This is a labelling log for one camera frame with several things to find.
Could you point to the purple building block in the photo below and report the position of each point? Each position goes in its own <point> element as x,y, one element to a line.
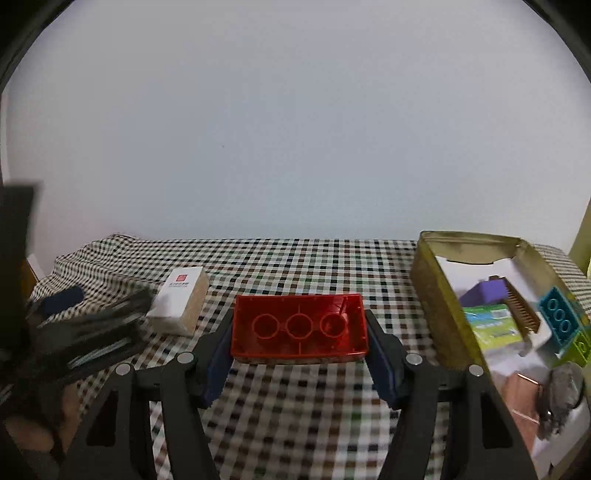
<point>485,291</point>

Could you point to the teal building block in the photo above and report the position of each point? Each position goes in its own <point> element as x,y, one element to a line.
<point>561,321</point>

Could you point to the checkered tablecloth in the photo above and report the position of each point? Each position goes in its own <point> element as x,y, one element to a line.
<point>286,267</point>

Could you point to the gold tin box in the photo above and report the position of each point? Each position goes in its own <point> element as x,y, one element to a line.
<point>431,300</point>

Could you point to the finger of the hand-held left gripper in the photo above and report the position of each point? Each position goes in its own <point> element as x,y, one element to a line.
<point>111,323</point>
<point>60,299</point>

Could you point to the white box with cork side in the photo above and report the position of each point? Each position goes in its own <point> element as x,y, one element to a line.
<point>178,300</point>

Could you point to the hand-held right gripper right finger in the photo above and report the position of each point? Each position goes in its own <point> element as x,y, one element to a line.
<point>382,364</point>

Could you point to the green labelled packet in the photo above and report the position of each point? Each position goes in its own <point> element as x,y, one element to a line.
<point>494,327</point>

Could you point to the brown wooden furniture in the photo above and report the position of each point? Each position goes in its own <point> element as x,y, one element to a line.
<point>33,277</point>

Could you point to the red translucent building block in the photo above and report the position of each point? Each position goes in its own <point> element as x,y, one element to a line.
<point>299,325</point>

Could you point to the wooden comb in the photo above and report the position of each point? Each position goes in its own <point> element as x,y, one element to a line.
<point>519,307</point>

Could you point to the lime green building block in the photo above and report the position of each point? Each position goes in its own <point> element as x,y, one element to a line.
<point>581,348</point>

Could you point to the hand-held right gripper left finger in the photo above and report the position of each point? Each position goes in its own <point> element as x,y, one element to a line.
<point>218,364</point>

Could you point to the person's left hand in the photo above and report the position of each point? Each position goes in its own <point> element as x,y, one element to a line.
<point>67,406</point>

